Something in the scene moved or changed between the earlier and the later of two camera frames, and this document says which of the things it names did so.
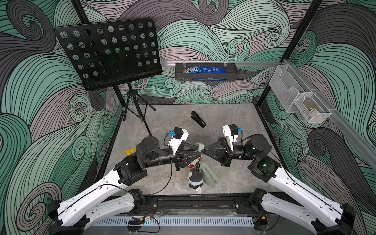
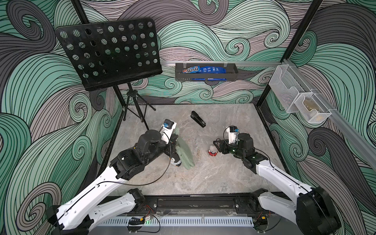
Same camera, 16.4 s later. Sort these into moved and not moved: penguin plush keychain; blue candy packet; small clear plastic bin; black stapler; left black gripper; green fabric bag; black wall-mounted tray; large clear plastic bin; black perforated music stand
Moved: left black gripper; green fabric bag; penguin plush keychain
Not moved: black perforated music stand; small clear plastic bin; blue candy packet; black wall-mounted tray; large clear plastic bin; black stapler
